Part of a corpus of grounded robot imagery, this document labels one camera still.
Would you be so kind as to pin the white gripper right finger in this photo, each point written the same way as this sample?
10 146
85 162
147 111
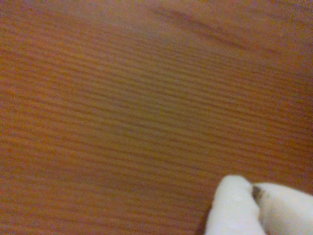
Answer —
288 213

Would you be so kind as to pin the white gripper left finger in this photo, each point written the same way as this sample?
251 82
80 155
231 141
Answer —
232 208

